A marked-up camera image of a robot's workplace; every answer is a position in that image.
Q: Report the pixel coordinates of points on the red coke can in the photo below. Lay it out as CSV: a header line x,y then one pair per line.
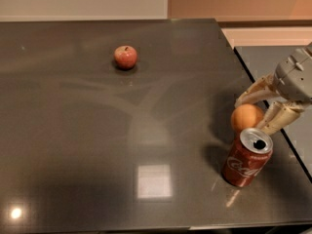
x,y
250,151

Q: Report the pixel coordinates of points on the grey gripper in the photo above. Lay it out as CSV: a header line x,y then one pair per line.
x,y
293,82

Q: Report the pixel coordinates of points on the orange fruit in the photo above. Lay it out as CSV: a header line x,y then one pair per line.
x,y
246,116

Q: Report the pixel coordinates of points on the red apple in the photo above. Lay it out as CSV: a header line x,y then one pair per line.
x,y
125,57

